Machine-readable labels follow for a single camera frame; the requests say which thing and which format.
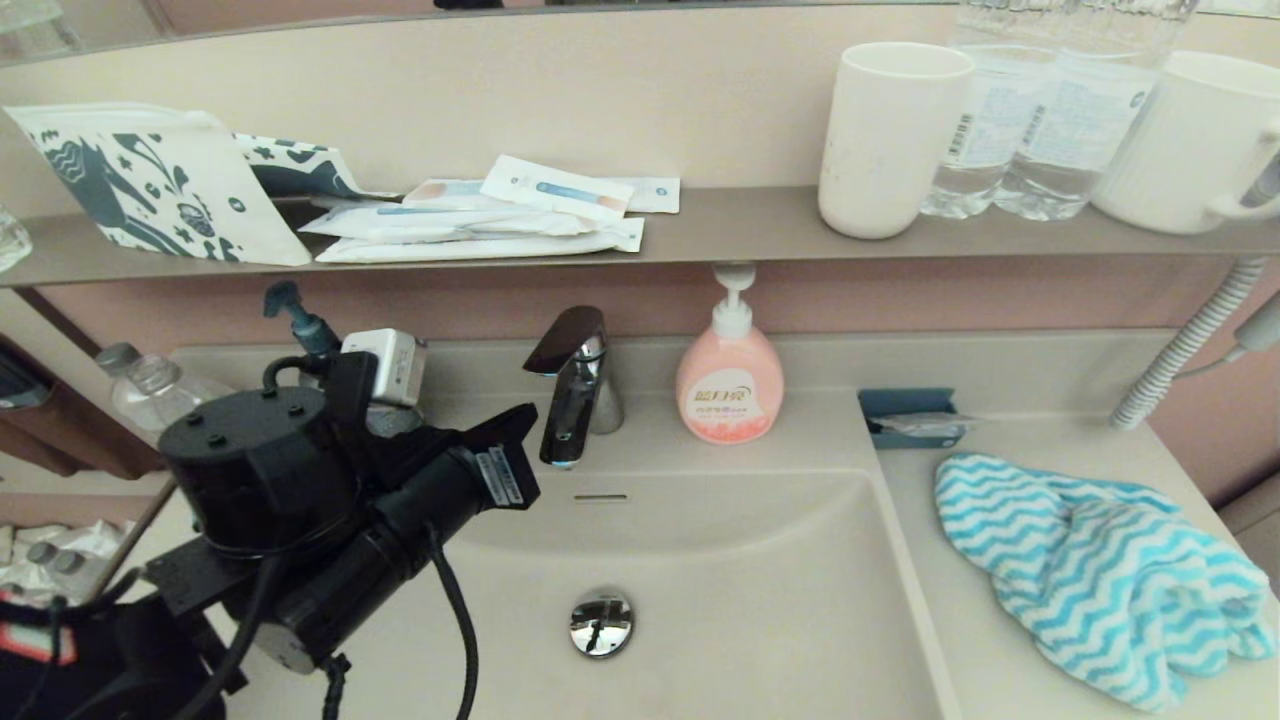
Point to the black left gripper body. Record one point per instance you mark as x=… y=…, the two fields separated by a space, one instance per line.
x=440 y=500

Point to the chrome sink faucet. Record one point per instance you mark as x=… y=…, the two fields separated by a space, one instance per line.
x=575 y=400

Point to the turquoise white striped cloth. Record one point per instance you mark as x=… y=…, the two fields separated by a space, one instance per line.
x=1100 y=580

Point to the beige sink basin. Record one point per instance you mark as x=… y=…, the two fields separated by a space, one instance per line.
x=750 y=600

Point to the chrome drain stopper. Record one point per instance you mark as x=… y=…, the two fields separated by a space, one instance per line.
x=602 y=622

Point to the dark grey pump bottle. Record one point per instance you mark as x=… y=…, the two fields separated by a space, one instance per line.
x=300 y=320

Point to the long white plastic packet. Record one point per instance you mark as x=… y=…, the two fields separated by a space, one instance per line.
x=430 y=222
x=480 y=247

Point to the clear plastic water bottle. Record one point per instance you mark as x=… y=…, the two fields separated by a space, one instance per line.
x=180 y=395
x=985 y=130
x=118 y=358
x=10 y=240
x=1080 y=130

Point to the white sachet pinkish print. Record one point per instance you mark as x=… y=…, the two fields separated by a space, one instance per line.
x=440 y=192

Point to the pink soap pump bottle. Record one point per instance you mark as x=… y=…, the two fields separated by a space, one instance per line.
x=730 y=390

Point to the white sachet blue orange print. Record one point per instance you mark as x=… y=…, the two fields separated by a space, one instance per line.
x=550 y=188

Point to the brown wooden furniture piece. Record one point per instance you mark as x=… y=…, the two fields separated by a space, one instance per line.
x=90 y=440

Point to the small white blue patterned pouch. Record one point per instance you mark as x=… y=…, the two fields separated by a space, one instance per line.
x=300 y=165

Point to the small plain white sachet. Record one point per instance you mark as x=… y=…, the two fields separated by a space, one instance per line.
x=655 y=193

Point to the large white blue patterned pouch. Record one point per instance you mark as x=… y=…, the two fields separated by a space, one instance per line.
x=200 y=200

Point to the plastic wrapped bottle pack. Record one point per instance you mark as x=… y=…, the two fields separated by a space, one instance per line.
x=60 y=560

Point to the black rounded object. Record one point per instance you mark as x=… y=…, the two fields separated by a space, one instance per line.
x=20 y=385

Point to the blue soap tray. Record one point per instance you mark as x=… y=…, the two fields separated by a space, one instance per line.
x=900 y=403

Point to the clear wrapped small packet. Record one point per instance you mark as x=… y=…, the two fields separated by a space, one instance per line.
x=925 y=425

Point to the white plastic tumbler cup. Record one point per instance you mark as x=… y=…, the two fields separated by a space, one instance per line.
x=885 y=150

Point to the white ribbed mug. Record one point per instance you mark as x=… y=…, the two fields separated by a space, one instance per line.
x=1180 y=150

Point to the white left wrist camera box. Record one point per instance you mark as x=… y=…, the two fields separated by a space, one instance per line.
x=392 y=365

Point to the grey wall shelf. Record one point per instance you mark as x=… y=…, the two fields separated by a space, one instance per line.
x=750 y=225

